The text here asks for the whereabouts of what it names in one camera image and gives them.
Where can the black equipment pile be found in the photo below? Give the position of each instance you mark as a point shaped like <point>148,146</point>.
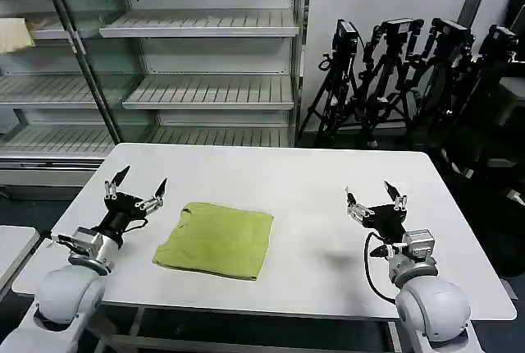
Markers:
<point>492,172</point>

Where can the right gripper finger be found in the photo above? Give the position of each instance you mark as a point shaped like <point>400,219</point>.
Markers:
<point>395,196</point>
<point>356,207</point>

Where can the white display shelf unit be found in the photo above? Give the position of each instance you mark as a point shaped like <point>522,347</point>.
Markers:
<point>205,90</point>

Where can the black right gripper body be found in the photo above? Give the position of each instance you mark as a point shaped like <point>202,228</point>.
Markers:
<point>387,219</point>

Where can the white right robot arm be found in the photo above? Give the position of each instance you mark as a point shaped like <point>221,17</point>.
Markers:
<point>430,303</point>

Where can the green shirt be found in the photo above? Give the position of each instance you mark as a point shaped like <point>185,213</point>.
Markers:
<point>217,238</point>

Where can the black camera tripod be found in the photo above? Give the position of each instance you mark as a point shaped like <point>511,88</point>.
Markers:
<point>498,47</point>
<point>389,74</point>
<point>340,78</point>
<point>445,61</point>

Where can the small white side table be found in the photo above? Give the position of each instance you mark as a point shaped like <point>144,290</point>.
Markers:
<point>14,246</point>

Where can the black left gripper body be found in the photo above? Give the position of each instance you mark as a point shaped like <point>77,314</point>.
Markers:
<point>121,209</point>

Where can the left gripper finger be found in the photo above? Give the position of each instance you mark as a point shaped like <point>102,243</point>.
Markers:
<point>119,177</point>
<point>158,193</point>

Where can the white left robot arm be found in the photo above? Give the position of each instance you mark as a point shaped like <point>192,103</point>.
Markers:
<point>61,291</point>

